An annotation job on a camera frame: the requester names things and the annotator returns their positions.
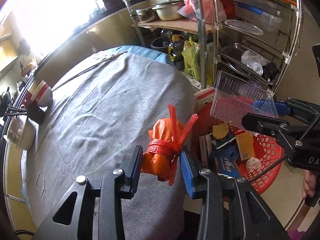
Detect black chopstick holder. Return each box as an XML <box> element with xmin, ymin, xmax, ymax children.
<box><xmin>27</xmin><ymin>102</ymin><xmax>46</xmax><ymax>125</ymax></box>

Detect stacked red white bowls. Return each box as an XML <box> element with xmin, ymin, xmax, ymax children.
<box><xmin>31</xmin><ymin>80</ymin><xmax>53</xmax><ymax>107</ymax></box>

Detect grey tablecloth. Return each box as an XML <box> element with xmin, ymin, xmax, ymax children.
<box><xmin>21</xmin><ymin>49</ymin><xmax>195</xmax><ymax>239</ymax></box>

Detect orange plastic bag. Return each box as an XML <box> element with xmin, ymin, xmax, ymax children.
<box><xmin>141</xmin><ymin>104</ymin><xmax>199</xmax><ymax>186</ymax></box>

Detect person's right hand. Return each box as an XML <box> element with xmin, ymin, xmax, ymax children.
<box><xmin>302</xmin><ymin>170</ymin><xmax>317</xmax><ymax>199</ymax></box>

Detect bagged white bowls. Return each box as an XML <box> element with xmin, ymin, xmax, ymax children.
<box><xmin>7</xmin><ymin>115</ymin><xmax>27</xmax><ymax>145</ymax></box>

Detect metal kitchen shelf rack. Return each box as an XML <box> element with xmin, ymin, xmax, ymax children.
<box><xmin>121</xmin><ymin>0</ymin><xmax>304</xmax><ymax>95</ymax></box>

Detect red white medicine box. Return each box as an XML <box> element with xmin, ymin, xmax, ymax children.
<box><xmin>235</xmin><ymin>132</ymin><xmax>255</xmax><ymax>161</ymax></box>

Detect white Plendil medicine box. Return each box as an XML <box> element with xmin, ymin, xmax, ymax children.
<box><xmin>199</xmin><ymin>134</ymin><xmax>213</xmax><ymax>168</ymax></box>

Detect steel pot on shelf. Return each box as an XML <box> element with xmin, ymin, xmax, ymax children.
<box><xmin>152</xmin><ymin>0</ymin><xmax>184</xmax><ymax>21</ymax></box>

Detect orange peel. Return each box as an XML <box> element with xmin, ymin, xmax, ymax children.
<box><xmin>212</xmin><ymin>123</ymin><xmax>229</xmax><ymax>140</ymax></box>

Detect white tissue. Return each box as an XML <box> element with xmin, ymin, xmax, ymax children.
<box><xmin>246</xmin><ymin>157</ymin><xmax>261</xmax><ymax>172</ymax></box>

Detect blue toothpaste box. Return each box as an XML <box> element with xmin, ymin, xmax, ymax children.
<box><xmin>213</xmin><ymin>145</ymin><xmax>241</xmax><ymax>178</ymax></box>

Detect clear plastic tray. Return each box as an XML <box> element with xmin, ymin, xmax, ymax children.
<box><xmin>210</xmin><ymin>70</ymin><xmax>278</xmax><ymax>129</ymax></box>

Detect red plastic trash basket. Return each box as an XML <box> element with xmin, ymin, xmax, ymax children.
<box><xmin>191</xmin><ymin>102</ymin><xmax>286</xmax><ymax>196</ymax></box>

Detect black wok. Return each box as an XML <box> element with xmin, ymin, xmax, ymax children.
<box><xmin>0</xmin><ymin>87</ymin><xmax>11</xmax><ymax>117</ymax></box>

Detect large white basin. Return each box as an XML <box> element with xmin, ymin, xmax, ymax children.
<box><xmin>3</xmin><ymin>120</ymin><xmax>36</xmax><ymax>151</ymax></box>

